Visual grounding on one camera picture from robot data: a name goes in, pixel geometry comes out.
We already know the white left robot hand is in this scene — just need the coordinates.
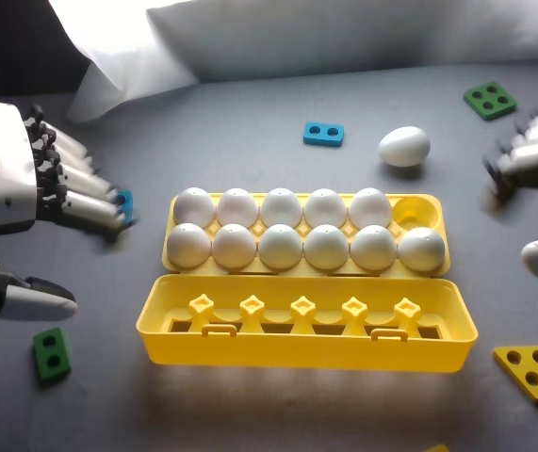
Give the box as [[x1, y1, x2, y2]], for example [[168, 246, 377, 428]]
[[0, 100, 131, 330]]

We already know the white plastic egg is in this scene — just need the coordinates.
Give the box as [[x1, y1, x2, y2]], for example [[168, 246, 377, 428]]
[[349, 224, 398, 272], [397, 226, 447, 273], [259, 187, 304, 227], [215, 188, 259, 227], [166, 222, 213, 269], [347, 186, 393, 227], [377, 125, 432, 169], [211, 223, 258, 270], [172, 186, 217, 226], [302, 223, 351, 272], [257, 223, 304, 271], [302, 188, 348, 227]]

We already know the yellow plastic egg carton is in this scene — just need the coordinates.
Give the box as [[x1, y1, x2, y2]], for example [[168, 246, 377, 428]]
[[135, 190, 480, 374]]

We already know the green four-hole block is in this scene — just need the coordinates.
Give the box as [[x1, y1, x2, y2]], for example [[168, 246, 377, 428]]
[[463, 82, 518, 121]]

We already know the blue four-hole block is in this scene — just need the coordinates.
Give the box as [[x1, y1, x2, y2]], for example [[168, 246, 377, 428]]
[[115, 189, 137, 227]]

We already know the white sheer cloth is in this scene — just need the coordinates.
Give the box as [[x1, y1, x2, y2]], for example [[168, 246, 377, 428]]
[[45, 0, 200, 124]]

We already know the green two-hole block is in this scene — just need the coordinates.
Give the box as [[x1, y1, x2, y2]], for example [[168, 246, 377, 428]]
[[31, 327, 73, 387]]

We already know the yellow triangle three-hole block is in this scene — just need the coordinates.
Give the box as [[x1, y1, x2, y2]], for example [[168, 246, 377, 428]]
[[493, 345, 538, 405]]

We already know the blue two-hole block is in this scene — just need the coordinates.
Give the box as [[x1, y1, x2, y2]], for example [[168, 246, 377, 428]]
[[302, 121, 346, 147]]

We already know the white padded cushion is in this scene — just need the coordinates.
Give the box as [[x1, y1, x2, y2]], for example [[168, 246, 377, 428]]
[[145, 0, 538, 85]]

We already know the grey table cloth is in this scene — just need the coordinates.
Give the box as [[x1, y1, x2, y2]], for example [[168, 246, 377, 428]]
[[0, 60, 538, 452]]

